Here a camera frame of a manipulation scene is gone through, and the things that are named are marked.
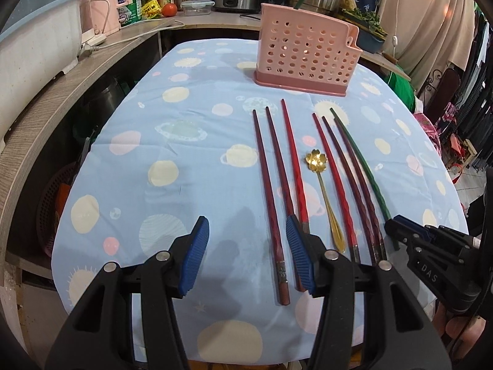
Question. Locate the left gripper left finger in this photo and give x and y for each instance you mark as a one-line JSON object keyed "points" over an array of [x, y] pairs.
{"points": [[98, 332]]}

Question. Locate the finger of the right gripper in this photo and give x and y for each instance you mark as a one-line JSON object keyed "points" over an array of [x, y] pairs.
{"points": [[401, 234], [416, 228]]}

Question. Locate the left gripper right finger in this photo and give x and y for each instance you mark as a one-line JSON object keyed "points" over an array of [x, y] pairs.
{"points": [[397, 332]]}

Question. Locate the bright red chopstick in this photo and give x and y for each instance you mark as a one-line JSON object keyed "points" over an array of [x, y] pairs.
{"points": [[298, 179], [350, 234]]}

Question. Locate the dark red chopstick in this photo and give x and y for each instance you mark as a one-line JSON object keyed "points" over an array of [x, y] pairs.
{"points": [[288, 205], [270, 202], [366, 222], [363, 186]]}

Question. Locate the gold flower spoon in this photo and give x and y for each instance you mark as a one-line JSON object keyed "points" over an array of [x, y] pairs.
{"points": [[317, 163]]}

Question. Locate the person's right hand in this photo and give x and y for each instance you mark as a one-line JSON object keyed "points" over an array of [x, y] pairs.
{"points": [[466, 332]]}

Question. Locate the pink floral cloth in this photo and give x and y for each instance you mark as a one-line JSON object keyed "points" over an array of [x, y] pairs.
{"points": [[430, 130]]}

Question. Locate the green bag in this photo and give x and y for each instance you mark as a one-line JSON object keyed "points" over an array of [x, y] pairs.
{"points": [[403, 89]]}

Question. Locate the dark planter with greens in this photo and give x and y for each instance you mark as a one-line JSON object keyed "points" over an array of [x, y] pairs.
{"points": [[371, 36]]}

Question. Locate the pink perforated utensil basket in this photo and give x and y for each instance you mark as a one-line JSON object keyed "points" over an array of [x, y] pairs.
{"points": [[304, 51]]}

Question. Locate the beige curtain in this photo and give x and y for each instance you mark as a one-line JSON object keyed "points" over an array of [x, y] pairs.
{"points": [[425, 35]]}

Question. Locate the blue planet-print tablecloth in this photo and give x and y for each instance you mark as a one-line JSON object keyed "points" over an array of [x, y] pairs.
{"points": [[183, 144]]}

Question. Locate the white blue dish rack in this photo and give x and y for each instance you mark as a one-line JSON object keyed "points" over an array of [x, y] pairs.
{"points": [[41, 39]]}

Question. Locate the clear food storage container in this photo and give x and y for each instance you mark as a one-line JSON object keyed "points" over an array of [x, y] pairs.
{"points": [[197, 7]]}

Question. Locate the red tomato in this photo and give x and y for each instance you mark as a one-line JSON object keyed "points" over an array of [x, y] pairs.
{"points": [[169, 10]]}

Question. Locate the green box package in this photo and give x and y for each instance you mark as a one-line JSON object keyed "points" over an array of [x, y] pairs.
{"points": [[130, 13]]}

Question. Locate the pink electric kettle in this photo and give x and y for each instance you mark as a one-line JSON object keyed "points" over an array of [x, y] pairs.
{"points": [[108, 2]]}

